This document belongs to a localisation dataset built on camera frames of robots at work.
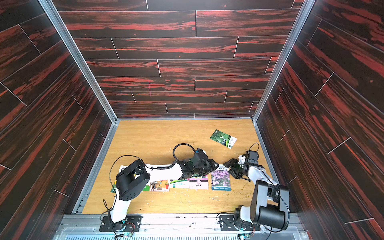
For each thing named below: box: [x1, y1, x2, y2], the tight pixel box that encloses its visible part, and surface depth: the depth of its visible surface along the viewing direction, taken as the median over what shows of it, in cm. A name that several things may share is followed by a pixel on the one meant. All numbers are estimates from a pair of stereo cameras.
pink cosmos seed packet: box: [211, 164, 232, 192], surface depth 89 cm
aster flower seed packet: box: [189, 174, 209, 190], surface depth 89 cm
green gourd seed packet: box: [209, 129, 237, 149], surface depth 110 cm
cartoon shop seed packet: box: [150, 179, 170, 192], surface depth 88 cm
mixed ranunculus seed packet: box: [169, 179, 190, 189], surface depth 88 cm
